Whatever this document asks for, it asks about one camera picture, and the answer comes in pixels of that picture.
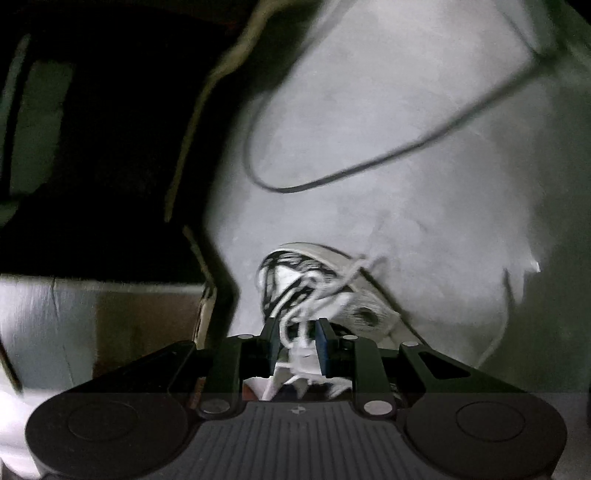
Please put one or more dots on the silver desk cabinet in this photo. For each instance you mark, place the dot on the silver desk cabinet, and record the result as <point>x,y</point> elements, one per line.
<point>69,332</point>

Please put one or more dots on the black and white sneaker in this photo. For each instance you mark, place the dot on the black and white sneaker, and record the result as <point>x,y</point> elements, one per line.
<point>295,277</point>

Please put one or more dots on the white shoelace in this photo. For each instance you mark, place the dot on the white shoelace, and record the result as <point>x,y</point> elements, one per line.
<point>295,318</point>

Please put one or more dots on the black shoelace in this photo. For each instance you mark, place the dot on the black shoelace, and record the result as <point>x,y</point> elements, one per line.
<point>282,300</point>

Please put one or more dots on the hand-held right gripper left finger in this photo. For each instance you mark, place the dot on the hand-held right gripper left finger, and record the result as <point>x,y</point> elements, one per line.
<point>274,344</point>

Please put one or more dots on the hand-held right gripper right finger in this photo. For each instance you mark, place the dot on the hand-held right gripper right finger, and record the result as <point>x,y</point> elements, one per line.
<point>324,350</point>

